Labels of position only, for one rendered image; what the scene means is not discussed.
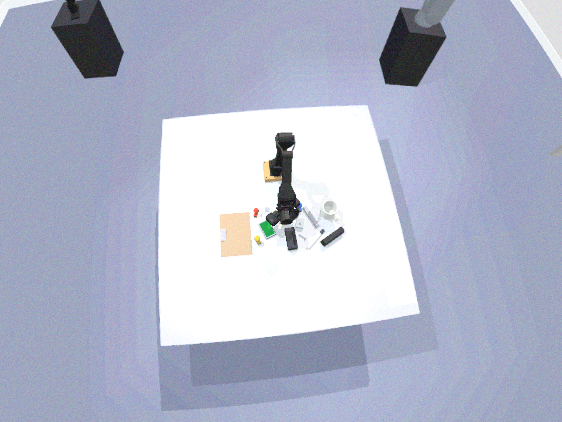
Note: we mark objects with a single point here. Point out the white mug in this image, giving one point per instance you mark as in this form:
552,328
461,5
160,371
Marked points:
329,210

